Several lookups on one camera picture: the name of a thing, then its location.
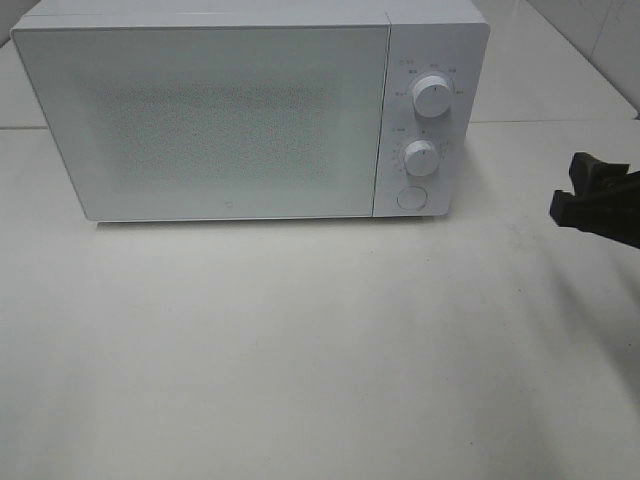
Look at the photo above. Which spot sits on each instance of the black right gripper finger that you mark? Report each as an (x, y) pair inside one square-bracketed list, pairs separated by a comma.
[(614, 216), (601, 184)]

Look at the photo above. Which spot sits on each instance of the white timer knob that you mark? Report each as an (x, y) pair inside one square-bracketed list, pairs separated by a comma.
[(421, 158)]

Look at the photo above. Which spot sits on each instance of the round white door button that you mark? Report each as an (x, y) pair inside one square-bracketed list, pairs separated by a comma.
[(412, 198)]

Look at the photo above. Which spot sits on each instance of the white microwave door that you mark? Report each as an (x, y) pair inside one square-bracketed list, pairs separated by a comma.
[(189, 124)]

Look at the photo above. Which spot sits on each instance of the upper white power knob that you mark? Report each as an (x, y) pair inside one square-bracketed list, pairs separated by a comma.
[(431, 95)]

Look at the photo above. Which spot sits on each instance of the white microwave oven body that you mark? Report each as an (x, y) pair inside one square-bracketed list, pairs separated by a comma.
[(449, 37)]

